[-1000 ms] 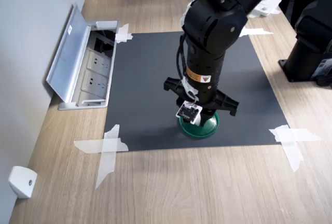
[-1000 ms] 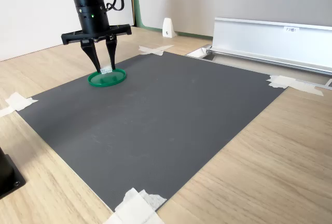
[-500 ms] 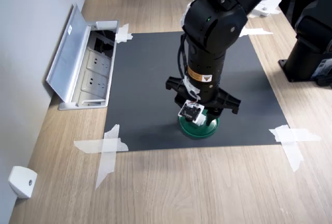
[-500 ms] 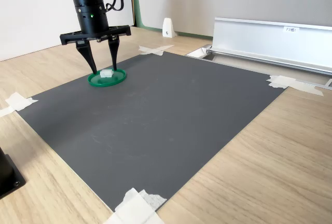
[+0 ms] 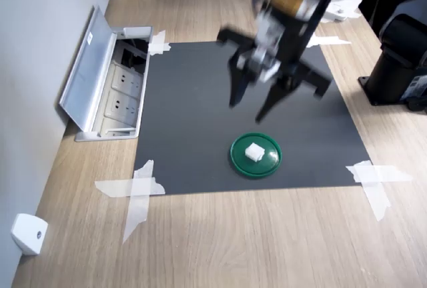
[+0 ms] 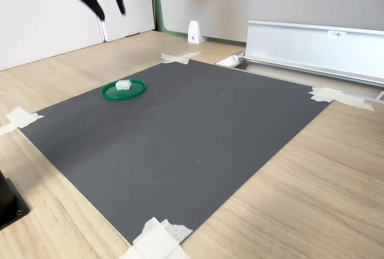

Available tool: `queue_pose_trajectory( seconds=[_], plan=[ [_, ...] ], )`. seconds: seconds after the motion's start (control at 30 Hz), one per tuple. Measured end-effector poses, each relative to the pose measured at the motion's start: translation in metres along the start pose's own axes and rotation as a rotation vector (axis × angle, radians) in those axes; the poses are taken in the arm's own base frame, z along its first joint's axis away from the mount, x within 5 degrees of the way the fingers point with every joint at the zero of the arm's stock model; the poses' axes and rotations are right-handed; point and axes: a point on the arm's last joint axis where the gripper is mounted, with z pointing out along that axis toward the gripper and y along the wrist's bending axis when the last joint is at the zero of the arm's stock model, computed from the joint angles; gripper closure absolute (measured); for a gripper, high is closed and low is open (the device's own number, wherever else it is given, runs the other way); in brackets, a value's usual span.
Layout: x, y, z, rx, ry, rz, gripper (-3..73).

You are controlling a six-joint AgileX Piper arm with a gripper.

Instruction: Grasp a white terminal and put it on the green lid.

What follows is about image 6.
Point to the green partition edge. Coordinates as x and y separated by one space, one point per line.
160 16

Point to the long white tape piece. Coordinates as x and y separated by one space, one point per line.
330 95

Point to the white plastic terminal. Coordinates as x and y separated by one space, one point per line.
123 85

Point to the narrow white partition panel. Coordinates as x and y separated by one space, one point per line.
138 1

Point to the crossed white tape piece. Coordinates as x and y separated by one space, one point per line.
179 57

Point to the small white bracket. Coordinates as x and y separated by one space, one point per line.
195 32

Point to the wide white tape piece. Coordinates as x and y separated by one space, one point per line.
156 241

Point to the small white label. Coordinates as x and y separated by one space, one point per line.
337 34

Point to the round green lid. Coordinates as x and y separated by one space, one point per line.
132 95

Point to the dark grey mat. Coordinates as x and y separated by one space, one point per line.
180 151

